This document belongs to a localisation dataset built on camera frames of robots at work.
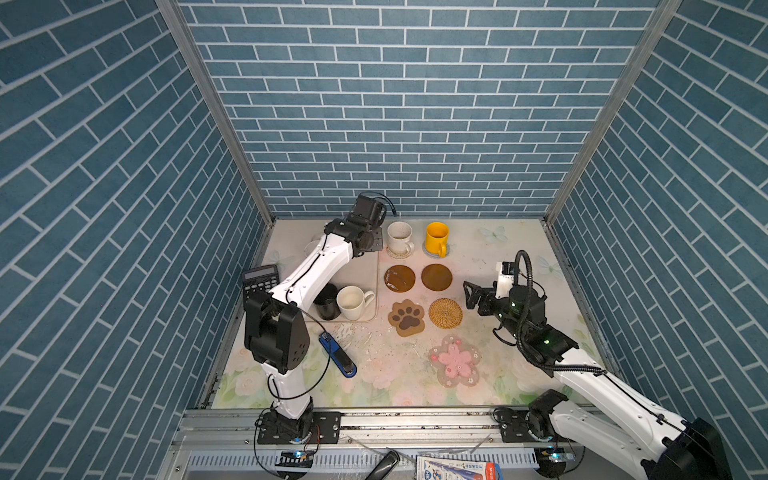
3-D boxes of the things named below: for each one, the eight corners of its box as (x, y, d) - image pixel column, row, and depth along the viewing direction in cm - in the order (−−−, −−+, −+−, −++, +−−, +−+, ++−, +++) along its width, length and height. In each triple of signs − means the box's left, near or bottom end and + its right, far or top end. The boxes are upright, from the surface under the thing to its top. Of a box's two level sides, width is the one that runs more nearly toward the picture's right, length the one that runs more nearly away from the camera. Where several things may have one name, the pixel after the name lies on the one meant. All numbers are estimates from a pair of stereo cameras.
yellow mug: (427, 262, 109) (429, 245, 101) (425, 238, 116) (427, 221, 109) (447, 262, 109) (451, 246, 102) (444, 238, 117) (447, 221, 109)
